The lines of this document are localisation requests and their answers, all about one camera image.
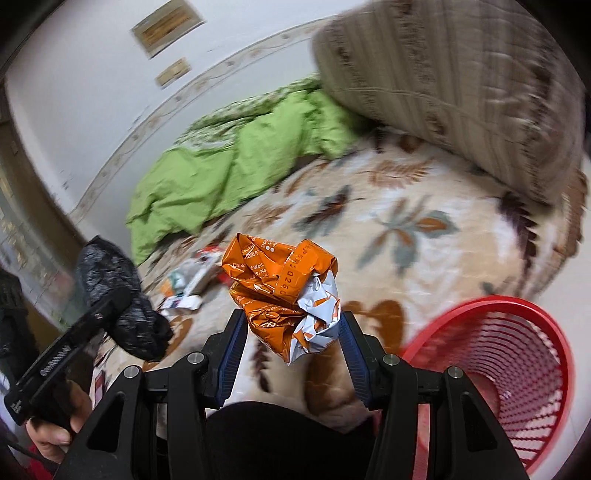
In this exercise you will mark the red plastic mesh basket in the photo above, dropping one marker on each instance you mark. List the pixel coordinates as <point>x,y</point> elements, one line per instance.
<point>508,350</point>

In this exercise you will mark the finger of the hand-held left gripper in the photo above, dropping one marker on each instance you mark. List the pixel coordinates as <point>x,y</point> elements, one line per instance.
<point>113,307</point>

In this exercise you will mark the striped brown floral cushion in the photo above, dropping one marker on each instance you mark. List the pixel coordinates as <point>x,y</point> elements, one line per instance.
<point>461,83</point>

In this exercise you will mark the leaf-patterned plush blanket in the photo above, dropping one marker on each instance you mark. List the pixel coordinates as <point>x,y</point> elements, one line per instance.
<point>392,240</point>

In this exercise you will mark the black plastic bag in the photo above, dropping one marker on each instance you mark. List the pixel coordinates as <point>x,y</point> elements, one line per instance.
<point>138,332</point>

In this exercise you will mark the crumpled white paper wrapper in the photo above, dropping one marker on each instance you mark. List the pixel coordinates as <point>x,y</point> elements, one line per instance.
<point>182,303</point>

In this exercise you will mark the orange cardboard box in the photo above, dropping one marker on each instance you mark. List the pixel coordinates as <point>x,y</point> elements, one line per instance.
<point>203,279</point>

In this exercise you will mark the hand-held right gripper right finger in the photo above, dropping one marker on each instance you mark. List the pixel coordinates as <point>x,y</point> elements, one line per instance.
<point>356,362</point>

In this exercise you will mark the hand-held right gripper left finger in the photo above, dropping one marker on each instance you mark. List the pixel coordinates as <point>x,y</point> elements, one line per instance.
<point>233,350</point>

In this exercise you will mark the orange foil wrapper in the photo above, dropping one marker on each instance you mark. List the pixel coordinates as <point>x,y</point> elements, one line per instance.
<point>263,277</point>

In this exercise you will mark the framed wall picture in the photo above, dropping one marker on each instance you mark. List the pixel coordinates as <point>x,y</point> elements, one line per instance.
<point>168,25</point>

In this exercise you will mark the crumpled red wrapper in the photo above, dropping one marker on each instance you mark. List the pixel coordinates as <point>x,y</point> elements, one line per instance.
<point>207,253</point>

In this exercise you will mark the teal plastic packet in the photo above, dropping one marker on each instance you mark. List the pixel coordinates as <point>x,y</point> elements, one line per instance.
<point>177,278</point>

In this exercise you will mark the person's left hand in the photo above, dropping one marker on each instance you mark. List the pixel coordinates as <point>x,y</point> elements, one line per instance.
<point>46,443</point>

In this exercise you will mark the green quilt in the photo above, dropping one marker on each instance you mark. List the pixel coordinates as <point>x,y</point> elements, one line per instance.
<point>221,152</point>

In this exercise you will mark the small wall plaque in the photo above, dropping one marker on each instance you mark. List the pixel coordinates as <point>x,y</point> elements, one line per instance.
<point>173,72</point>

